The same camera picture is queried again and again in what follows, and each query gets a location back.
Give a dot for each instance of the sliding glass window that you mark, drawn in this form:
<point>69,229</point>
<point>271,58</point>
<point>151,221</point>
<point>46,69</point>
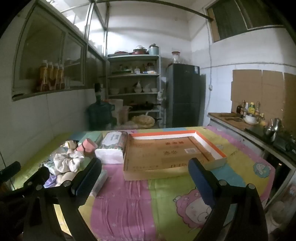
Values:
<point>46,46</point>

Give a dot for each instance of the black wok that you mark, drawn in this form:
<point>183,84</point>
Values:
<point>143,106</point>

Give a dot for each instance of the pink cloth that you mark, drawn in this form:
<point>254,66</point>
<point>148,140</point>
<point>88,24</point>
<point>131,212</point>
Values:
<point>86,144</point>

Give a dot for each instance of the translucent plastic container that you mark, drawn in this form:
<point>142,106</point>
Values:
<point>123,114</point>

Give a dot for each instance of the kitchen counter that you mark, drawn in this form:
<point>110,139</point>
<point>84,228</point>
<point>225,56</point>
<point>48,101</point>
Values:
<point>254,139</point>

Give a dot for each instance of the large water jug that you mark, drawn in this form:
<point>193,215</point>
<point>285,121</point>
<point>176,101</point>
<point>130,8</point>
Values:
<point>99,113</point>

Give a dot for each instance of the soft doll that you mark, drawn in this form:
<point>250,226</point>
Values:
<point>66,178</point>

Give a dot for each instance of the group of condiment bottles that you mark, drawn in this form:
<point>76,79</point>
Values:
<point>251,109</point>

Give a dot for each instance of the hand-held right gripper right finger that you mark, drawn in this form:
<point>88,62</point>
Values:
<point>200,183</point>

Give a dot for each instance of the clear tissue packet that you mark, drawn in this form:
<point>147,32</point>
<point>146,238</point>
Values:
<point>100,183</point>

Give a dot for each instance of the metal shelf rack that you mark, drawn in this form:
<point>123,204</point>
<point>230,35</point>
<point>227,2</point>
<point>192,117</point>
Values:
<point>133,75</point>

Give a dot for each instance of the high wall window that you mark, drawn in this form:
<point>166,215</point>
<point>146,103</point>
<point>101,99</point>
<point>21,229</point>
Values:
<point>229,20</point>

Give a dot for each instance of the red pot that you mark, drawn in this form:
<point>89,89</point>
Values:
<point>140,51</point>

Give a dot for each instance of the colourful cartoon printed blanket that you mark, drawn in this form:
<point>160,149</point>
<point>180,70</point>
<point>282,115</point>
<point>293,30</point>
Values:
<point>129,204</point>

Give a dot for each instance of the teal enamel pot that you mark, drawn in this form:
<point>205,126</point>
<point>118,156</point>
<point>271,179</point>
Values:
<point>153,49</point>

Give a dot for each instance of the shallow cardboard box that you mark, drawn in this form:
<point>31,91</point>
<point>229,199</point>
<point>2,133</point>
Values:
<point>157,160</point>

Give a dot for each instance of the metal ceiling rod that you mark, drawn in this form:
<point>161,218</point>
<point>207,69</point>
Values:
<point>161,5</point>

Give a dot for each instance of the white bowl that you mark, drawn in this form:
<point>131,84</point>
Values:
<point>251,118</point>

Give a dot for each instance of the white ceramic jug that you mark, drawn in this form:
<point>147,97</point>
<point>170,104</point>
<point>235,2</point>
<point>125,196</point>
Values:
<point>138,87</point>

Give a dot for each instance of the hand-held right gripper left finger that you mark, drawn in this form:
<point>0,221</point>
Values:
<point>89,178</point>

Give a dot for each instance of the wooden cutting board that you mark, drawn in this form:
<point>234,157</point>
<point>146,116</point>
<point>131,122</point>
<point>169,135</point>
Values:
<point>227,119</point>

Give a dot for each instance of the green tissue box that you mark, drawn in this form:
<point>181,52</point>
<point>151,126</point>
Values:
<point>96,136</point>

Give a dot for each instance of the black gas stove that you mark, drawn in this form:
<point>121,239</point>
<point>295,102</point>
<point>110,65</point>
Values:
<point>281,142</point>

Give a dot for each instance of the glass jar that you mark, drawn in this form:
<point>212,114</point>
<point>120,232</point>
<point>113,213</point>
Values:
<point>177,58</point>

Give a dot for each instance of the dark refrigerator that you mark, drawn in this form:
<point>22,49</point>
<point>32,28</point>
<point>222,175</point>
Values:
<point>185,97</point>

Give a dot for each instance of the flat dark pan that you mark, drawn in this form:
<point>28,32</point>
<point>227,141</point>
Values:
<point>118,54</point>

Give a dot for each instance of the steel kettle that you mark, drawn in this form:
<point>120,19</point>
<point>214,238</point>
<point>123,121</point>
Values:
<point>272,129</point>

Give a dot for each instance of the cardboard wall covering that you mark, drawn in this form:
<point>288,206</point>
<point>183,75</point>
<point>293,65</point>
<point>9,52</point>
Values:
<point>247,90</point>

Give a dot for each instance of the pale blue white cloth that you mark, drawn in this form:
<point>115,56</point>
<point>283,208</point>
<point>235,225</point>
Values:
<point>57,154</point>

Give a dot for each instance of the yellowish filled bag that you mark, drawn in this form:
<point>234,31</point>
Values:
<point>143,121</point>

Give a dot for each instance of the floral tissue pack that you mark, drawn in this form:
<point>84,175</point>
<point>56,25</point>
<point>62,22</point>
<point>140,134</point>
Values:
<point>111,143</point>

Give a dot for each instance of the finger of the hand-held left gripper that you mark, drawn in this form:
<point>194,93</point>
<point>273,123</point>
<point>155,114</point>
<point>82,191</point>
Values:
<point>10,171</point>

